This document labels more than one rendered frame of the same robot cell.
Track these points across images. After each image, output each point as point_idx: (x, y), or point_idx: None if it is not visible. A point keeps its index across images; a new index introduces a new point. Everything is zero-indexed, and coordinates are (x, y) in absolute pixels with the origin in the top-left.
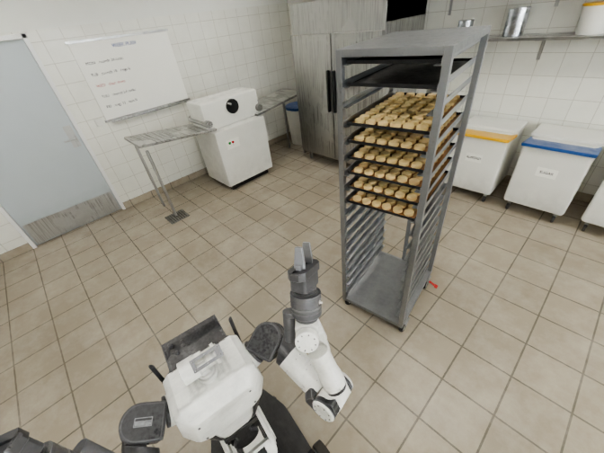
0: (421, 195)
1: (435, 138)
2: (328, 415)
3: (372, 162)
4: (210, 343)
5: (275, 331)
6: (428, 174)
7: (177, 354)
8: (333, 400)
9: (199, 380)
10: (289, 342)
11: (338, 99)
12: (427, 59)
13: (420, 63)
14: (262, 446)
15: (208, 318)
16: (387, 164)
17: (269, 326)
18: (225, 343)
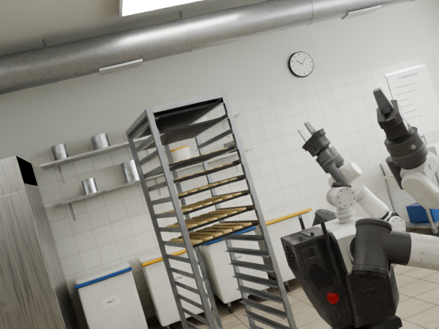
0: (253, 194)
1: (242, 147)
2: (401, 220)
3: (202, 190)
4: (328, 190)
5: (326, 210)
6: (249, 175)
7: (313, 234)
8: (392, 213)
9: (351, 211)
10: (348, 183)
11: (158, 145)
12: (211, 103)
13: (208, 106)
14: None
15: (283, 237)
16: (215, 185)
17: (321, 209)
18: (320, 224)
